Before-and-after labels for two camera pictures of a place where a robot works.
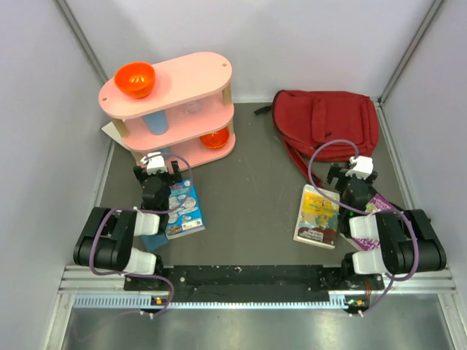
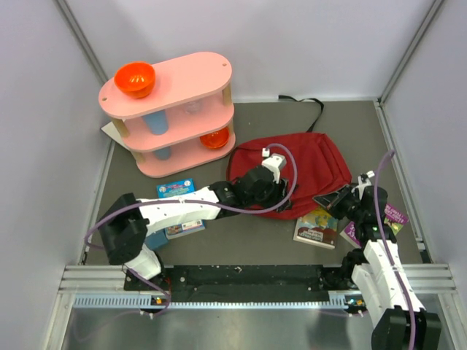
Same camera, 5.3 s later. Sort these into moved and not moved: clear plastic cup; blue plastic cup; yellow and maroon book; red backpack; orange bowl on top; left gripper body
Moved: left gripper body; red backpack
Not moved: clear plastic cup; yellow and maroon book; blue plastic cup; orange bowl on top
